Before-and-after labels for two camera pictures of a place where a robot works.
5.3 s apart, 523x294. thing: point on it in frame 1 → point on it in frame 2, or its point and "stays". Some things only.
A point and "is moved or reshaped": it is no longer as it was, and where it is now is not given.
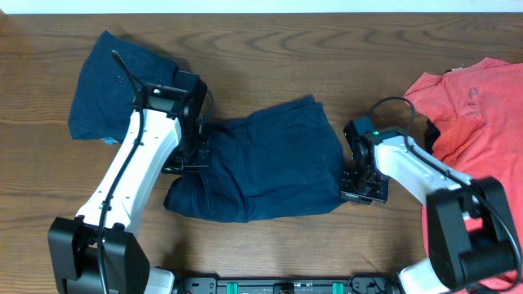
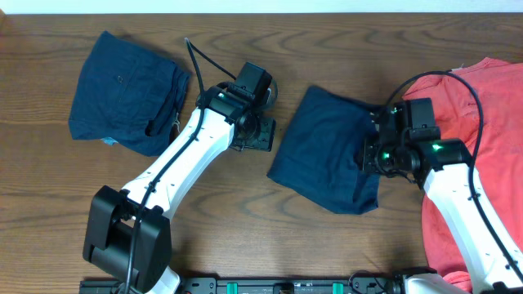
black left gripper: [196, 154] → [261, 135]
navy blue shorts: [278, 162] is moved or reshaped
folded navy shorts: [105, 95] stays
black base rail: [356, 284] stays
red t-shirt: [478, 112] stays
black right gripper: [347, 189] → [368, 150]
